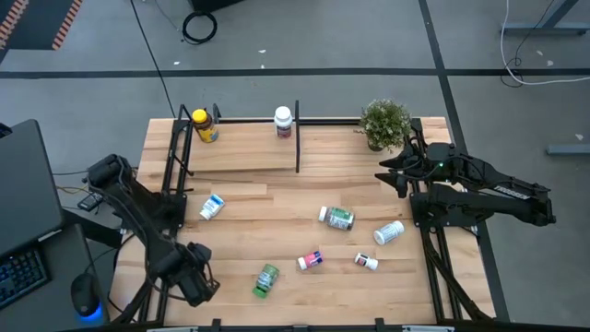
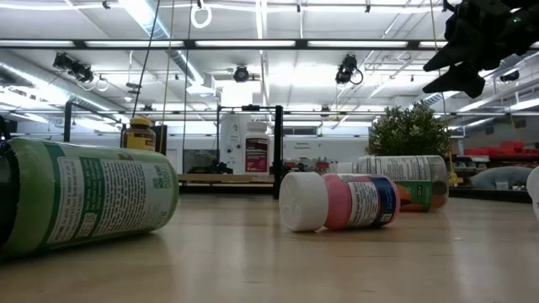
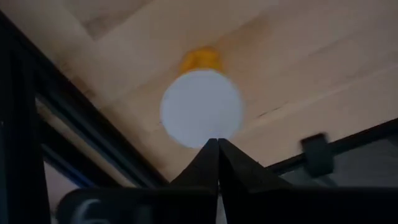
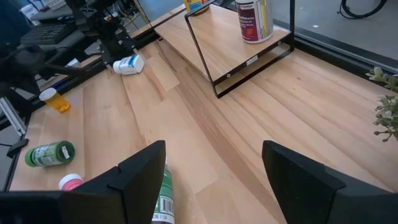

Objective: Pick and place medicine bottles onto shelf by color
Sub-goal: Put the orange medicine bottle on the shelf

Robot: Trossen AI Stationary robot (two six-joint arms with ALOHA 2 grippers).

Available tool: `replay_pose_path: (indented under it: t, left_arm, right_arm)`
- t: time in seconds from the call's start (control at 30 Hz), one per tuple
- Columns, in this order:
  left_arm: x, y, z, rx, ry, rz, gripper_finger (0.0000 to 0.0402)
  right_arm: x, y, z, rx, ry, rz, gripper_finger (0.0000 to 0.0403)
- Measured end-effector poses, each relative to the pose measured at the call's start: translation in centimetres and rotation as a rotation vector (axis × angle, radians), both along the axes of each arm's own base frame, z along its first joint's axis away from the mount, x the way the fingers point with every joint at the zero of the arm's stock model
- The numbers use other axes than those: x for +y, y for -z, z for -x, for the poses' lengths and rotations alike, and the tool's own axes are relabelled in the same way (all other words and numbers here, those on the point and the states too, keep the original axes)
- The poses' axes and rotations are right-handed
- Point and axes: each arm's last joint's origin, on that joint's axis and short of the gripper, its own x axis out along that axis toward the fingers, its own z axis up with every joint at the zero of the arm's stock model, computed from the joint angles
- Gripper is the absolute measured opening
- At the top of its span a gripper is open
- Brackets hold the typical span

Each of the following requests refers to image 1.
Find thin black floor cable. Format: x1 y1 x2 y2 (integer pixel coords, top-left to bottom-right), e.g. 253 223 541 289
501 0 559 89

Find white floor cable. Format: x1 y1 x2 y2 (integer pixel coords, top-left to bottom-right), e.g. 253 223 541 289
500 0 590 87

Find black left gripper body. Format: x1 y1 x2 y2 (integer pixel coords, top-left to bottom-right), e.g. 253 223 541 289
177 262 220 308

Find long black floor cable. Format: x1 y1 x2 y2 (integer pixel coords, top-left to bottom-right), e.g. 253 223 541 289
130 0 179 119

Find white bottle with grey label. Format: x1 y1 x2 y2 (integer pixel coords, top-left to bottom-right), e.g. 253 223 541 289
372 219 406 246

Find black equipment base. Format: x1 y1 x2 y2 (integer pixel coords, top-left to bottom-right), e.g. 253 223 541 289
188 0 245 14

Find black computer mouse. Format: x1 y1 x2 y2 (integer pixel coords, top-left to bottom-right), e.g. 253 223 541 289
69 272 103 319

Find wooden shelf with black frame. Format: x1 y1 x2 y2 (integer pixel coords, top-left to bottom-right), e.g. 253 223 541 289
163 100 301 195

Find orange striped floor mat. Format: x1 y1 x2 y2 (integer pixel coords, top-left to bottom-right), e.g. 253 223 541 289
0 0 84 51

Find black power adapter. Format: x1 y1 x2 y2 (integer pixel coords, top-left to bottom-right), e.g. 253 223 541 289
77 191 105 212

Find dark grey desk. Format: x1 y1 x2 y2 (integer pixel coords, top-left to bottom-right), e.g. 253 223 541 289
0 224 111 332

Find white bottle with blue label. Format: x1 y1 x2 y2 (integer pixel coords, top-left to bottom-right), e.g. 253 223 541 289
198 193 226 221

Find dark grey monitor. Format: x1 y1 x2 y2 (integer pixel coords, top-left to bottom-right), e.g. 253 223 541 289
0 119 65 257

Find grey metal table foot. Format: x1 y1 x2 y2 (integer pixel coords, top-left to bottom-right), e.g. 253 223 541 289
501 0 590 37

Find white bottle with maroon label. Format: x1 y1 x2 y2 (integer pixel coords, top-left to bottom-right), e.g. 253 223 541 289
273 105 294 139

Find clear bottle with green label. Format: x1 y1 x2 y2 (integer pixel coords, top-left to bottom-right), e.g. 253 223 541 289
317 206 356 231

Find grey metal floor bar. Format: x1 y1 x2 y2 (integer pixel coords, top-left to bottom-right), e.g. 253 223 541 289
546 144 590 156

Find potted green plant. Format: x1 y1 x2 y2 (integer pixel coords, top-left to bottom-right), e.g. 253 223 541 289
353 98 414 153

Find coiled black floor cable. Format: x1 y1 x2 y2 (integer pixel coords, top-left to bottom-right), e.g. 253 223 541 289
182 11 218 46

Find small white bottle red label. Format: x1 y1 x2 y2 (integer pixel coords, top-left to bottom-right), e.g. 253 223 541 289
353 252 380 271

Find amber bottle with yellow cap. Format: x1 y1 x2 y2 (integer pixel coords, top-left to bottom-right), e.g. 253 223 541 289
191 108 220 144

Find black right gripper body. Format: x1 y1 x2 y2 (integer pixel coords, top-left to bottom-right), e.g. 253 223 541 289
398 154 434 185

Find pink bottle with white cap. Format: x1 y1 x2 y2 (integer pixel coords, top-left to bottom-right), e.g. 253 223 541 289
297 251 324 271

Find black aluminium rig frame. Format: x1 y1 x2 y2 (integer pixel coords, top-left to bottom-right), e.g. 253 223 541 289
108 117 497 332

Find green bottle with green cap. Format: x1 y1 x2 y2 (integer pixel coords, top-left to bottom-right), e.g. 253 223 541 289
252 263 281 299

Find black backlit keyboard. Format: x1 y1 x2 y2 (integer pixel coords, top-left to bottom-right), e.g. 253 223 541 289
0 248 51 311

